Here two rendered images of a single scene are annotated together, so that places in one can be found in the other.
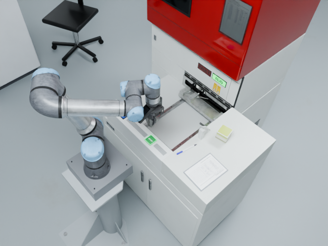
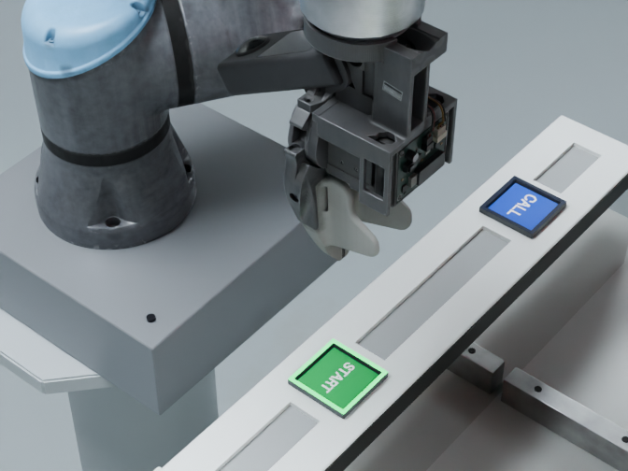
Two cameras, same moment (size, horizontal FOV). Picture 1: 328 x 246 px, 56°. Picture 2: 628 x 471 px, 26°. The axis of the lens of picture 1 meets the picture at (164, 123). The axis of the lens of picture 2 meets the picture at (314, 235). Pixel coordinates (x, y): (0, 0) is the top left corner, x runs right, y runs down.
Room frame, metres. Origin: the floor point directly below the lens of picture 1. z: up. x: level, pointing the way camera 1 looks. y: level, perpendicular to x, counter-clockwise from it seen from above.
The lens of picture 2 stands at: (0.96, -0.62, 1.76)
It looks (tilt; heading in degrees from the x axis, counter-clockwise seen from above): 43 degrees down; 84
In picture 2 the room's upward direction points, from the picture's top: straight up
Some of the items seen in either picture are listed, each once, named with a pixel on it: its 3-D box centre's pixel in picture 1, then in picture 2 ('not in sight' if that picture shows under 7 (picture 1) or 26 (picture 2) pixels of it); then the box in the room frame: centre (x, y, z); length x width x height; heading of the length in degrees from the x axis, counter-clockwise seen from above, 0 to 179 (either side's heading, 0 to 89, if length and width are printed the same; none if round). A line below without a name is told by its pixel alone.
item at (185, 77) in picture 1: (205, 95); not in sight; (1.50, -0.28, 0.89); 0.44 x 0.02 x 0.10; 45
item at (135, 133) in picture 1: (137, 134); (427, 349); (1.13, 0.16, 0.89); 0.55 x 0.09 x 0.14; 45
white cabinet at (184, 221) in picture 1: (177, 164); not in sight; (1.21, -0.12, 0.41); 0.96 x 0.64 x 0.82; 45
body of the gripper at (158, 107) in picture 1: (153, 107); (369, 95); (1.06, 0.06, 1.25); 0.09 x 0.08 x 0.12; 135
